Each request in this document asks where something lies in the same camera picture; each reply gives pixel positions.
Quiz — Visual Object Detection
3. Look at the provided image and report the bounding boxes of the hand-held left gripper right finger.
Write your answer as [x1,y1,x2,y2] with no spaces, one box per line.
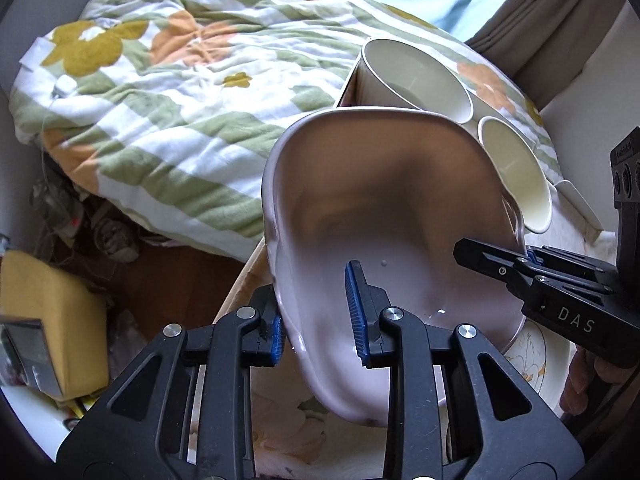
[344,260,587,480]

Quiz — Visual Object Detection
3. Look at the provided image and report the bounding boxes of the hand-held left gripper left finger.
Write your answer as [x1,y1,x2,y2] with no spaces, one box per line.
[57,287,291,480]

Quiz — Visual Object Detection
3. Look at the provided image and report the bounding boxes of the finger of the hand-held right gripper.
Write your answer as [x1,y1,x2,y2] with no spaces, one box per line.
[452,238,540,311]
[526,245,619,295]

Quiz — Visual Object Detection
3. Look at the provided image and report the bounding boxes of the pink square bowl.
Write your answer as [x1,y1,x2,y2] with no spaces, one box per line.
[261,106,527,428]

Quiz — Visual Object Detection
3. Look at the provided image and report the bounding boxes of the person's right hand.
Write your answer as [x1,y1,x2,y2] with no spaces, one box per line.
[564,346,640,423]

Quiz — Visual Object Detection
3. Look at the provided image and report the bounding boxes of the white rectangular tray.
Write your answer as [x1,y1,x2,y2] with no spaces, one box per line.
[554,179,604,234]

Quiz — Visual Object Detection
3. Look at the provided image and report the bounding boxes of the floral cream plate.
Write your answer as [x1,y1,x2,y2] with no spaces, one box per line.
[497,317,577,412]

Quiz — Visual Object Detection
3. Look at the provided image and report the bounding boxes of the wide cream bowl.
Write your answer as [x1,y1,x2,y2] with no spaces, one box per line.
[477,115,554,235]

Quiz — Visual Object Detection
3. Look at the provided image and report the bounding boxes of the white floral tablecloth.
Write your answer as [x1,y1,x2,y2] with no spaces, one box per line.
[214,244,581,467]

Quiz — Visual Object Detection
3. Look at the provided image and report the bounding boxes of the grey crumpled cloth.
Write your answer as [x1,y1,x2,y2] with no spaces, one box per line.
[94,217,142,264]

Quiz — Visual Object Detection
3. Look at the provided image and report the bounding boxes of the tall cream bowl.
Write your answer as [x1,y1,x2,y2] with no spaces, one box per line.
[359,38,474,124]

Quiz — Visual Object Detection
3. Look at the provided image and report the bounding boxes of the yellow cushion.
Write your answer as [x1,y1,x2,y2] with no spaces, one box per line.
[0,250,112,402]

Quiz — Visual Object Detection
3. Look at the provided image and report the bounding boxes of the brown curtain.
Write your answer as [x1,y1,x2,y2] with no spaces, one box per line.
[464,0,627,112]

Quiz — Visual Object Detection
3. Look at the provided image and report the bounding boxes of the silver box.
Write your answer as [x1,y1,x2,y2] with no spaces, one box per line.
[0,317,65,397]

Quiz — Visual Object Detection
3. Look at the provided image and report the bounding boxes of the striped floral blanket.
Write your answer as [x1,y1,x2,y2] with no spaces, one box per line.
[9,0,562,264]

